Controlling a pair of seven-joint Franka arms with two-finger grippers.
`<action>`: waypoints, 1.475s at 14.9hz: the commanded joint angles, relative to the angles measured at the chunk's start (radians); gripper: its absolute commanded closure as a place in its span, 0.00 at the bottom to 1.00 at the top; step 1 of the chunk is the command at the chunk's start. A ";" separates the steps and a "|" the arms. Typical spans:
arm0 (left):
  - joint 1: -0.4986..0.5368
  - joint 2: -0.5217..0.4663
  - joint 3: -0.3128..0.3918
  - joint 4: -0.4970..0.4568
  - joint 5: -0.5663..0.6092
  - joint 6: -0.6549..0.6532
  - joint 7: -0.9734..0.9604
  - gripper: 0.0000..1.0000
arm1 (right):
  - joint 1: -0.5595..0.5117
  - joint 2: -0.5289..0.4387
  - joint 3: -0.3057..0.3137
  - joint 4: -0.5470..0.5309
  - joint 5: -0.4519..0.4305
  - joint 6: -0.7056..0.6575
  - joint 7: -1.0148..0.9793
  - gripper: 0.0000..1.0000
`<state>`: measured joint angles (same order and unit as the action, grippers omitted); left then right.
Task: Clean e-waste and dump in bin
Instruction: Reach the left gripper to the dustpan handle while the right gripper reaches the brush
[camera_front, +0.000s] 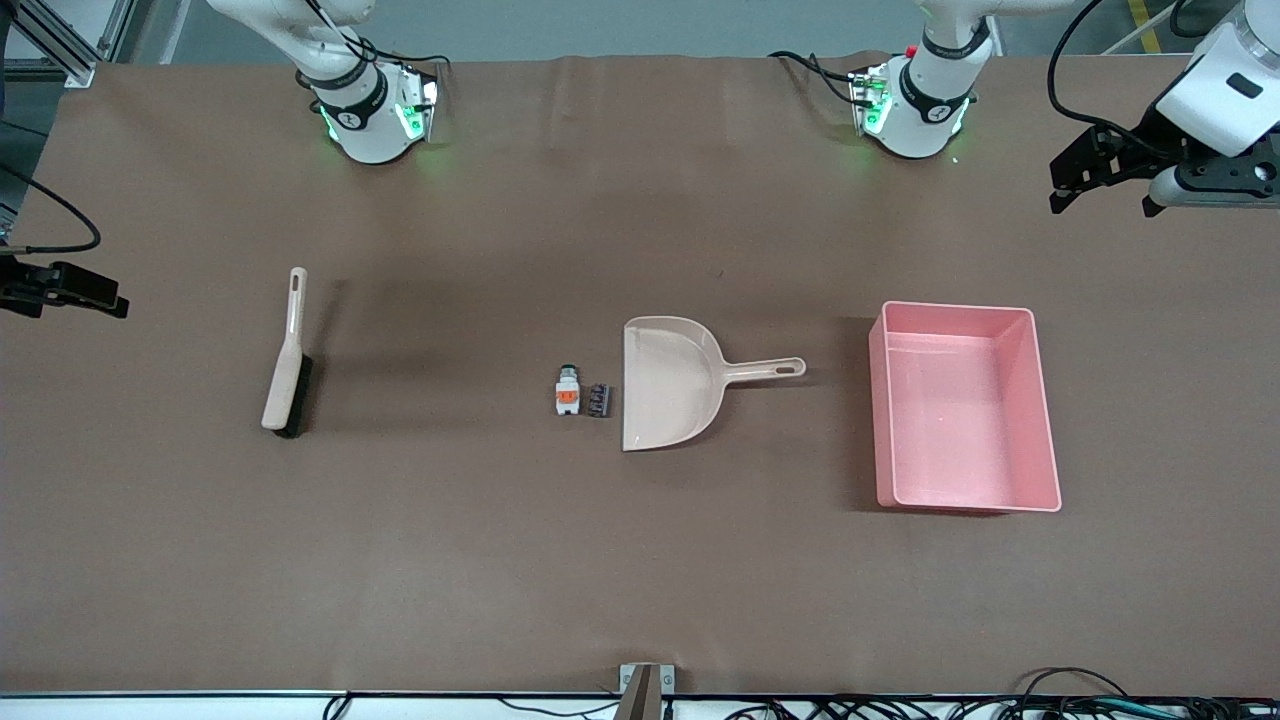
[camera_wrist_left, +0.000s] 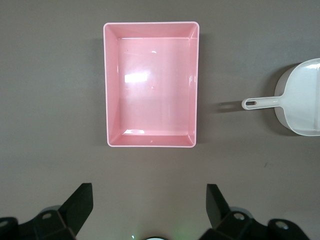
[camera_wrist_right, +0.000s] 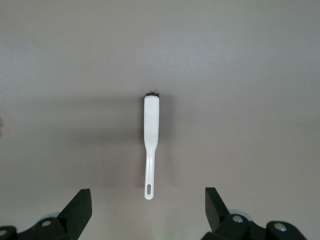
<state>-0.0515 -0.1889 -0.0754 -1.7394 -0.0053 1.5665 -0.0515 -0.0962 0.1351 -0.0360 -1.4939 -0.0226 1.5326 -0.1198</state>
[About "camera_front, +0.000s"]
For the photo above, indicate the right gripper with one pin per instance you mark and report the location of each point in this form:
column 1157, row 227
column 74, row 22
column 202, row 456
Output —
column 28, row 283

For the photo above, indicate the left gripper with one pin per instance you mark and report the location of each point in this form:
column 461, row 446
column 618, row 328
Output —
column 1146, row 137

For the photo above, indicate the beige brush with black bristles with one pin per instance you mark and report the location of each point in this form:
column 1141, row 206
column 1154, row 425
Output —
column 284, row 380

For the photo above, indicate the beige plastic dustpan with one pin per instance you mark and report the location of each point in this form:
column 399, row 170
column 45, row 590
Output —
column 665, row 385

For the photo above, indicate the white orange electronic component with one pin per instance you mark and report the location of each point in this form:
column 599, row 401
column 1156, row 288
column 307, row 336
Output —
column 568, row 395

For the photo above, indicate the small dark electronic component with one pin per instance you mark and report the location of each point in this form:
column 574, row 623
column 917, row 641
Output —
column 599, row 400

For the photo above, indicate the pink plastic bin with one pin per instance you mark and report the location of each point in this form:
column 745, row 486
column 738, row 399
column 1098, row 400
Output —
column 960, row 420

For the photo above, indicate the metal base connector box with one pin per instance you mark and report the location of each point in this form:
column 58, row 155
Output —
column 868, row 100
column 425, row 100

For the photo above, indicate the brown table mat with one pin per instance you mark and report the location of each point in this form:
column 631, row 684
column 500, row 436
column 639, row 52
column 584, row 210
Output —
column 500, row 560

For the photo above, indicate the aluminium frame profile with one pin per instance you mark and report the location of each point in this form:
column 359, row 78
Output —
column 60, row 50

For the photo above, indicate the metal mounting bracket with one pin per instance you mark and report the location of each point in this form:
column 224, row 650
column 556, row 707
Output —
column 627, row 675

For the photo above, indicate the brown camera mount post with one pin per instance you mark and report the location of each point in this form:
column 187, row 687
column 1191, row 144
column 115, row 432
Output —
column 640, row 695

